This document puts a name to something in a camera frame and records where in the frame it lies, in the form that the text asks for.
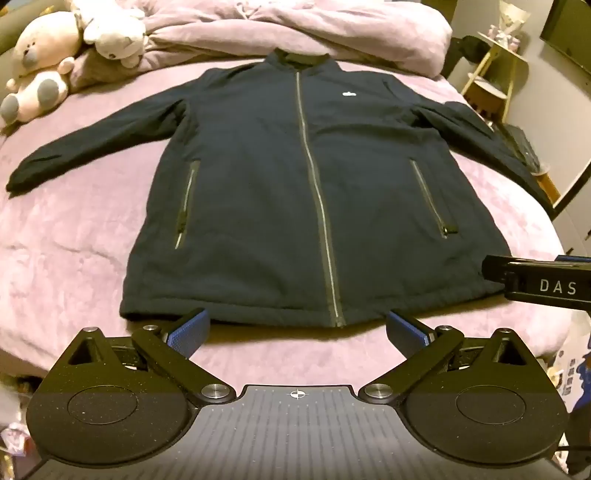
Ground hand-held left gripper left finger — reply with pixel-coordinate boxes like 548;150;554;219
46;307;237;408

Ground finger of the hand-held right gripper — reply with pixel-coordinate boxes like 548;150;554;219
481;254;591;280

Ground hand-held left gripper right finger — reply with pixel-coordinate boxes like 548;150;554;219
357;310;546;408

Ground dark navy zip jacket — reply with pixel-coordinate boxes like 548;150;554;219
6;49;555;330

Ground black case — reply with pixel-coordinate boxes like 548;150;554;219
496;122;542;175

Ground yellow shelf stand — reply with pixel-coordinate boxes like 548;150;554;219
459;28;530;124

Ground dark clothing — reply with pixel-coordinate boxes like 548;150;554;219
442;34;496;80

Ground white paper decoration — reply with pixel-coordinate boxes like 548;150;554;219
496;0;528;34

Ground pink fleece blanket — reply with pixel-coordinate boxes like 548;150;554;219
69;0;454;80

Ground grey pillow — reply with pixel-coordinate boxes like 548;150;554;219
67;46;139;94

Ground white plush toy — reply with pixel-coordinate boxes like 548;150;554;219
69;0;149;70

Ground cream teddy bear grey paws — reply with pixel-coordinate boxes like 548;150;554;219
0;10;85;126

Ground black wall screen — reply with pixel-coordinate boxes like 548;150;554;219
539;0;591;71

